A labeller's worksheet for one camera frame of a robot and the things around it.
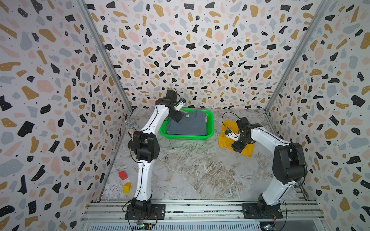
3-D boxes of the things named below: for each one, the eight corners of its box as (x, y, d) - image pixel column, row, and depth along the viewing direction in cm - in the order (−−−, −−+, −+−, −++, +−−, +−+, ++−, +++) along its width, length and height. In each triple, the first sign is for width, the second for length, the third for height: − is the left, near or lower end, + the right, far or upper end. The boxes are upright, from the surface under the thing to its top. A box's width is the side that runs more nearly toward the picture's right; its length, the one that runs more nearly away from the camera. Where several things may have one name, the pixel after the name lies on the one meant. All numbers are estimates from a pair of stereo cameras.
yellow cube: (123, 193, 82) (121, 192, 80) (125, 183, 85) (124, 182, 83) (129, 193, 82) (128, 192, 80) (132, 183, 85) (130, 182, 84)
